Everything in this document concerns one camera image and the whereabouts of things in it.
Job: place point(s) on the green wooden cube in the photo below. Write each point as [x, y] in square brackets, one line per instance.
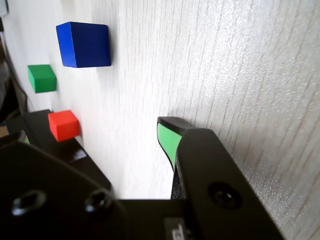
[42, 78]

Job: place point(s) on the blue wooden cube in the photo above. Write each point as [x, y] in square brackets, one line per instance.
[87, 45]

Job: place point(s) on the red wooden cube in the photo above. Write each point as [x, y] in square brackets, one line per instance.
[63, 126]

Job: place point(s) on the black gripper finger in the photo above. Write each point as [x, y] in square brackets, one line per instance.
[50, 200]
[212, 170]

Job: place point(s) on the black cardboard box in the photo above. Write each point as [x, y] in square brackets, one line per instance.
[87, 170]

